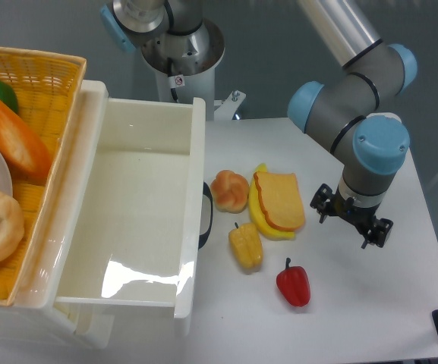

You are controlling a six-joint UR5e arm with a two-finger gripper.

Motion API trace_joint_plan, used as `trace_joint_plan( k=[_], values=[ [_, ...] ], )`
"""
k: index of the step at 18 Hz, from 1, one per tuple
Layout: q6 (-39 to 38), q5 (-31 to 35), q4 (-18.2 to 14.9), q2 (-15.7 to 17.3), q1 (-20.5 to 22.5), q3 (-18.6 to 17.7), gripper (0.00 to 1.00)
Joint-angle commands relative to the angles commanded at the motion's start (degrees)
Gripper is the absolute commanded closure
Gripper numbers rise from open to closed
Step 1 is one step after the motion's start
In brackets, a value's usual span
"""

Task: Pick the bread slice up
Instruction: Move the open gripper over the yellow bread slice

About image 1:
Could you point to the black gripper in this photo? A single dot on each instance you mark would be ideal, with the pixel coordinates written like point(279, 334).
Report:
point(374, 231)

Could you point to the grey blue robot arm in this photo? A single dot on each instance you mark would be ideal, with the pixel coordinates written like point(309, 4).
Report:
point(343, 118)

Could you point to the toy knotted bread roll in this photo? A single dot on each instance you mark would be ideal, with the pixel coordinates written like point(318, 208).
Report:
point(230, 191)

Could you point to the red toy bell pepper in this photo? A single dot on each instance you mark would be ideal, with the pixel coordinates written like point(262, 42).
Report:
point(293, 283)

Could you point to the yellow toy banana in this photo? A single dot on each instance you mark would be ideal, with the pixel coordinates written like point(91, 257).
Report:
point(258, 218)

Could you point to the yellow toy bell pepper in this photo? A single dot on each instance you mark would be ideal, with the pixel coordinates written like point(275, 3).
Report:
point(246, 245)

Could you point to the white open plastic drawer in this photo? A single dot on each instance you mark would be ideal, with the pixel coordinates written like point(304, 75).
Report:
point(136, 238)

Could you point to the toy baguette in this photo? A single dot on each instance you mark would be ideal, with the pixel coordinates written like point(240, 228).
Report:
point(21, 146)

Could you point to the yellow woven basket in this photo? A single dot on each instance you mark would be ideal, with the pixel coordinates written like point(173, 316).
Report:
point(46, 86)

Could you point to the green toy vegetable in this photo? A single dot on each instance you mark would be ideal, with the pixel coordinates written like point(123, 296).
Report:
point(9, 97)

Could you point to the black drawer handle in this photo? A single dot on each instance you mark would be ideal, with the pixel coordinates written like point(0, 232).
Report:
point(207, 215)

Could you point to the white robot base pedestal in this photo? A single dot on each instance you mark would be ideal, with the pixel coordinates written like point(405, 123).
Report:
point(185, 68)

